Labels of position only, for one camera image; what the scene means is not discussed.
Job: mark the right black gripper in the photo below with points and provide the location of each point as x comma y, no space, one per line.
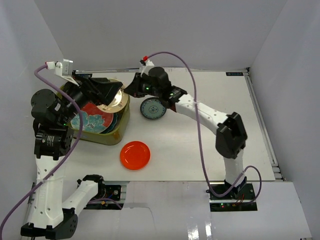
134,89

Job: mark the left blue table label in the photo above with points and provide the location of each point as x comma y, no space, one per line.
84,75

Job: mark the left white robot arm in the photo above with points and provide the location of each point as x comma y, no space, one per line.
52,217

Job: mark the cream floral plate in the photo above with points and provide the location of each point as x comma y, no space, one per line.
117,104

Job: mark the right blue table label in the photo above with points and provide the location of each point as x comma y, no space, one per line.
234,74

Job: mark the teal scalloped plate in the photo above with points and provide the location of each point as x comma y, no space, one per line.
113,124

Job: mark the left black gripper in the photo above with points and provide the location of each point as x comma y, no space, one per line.
88,85

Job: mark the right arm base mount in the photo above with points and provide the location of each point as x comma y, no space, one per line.
234,202

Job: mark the orange plate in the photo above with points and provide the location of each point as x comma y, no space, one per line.
135,155

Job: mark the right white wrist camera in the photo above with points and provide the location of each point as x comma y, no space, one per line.
145,65

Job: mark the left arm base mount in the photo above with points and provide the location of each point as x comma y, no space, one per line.
112,192

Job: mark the olive green plastic bin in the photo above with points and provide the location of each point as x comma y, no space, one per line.
117,134

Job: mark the teal and red floral plate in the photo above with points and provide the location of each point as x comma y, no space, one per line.
94,119

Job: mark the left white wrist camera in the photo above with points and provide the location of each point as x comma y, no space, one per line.
62,69

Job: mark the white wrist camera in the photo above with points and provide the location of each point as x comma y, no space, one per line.
62,69
145,65

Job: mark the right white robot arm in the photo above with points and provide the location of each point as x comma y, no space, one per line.
229,130

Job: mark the small blue patterned dish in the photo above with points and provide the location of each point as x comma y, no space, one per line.
152,108

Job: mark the blue table label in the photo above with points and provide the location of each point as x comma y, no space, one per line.
234,74
84,75

